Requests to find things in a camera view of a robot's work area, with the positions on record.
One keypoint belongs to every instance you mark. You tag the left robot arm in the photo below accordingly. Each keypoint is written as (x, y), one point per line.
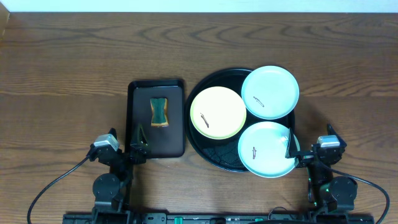
(111, 190)

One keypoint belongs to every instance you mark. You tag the black round tray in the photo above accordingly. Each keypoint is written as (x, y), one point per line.
(224, 153)

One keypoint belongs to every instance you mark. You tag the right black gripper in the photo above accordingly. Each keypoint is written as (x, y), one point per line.
(305, 157)

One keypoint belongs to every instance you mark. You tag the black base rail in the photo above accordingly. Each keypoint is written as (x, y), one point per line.
(162, 218)

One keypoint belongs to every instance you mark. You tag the yellow plate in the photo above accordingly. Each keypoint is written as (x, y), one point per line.
(218, 112)

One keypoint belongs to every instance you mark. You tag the yellow green scrub sponge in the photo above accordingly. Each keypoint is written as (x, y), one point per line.
(159, 112)

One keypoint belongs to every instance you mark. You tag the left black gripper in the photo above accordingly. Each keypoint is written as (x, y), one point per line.
(123, 156)

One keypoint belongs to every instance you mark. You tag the mint green plate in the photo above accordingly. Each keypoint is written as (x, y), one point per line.
(270, 92)
(262, 148)

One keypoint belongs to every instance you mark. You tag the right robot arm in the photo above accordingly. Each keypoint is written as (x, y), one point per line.
(333, 197)

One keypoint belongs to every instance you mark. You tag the black rectangular tray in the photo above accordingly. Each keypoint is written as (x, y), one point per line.
(163, 142)

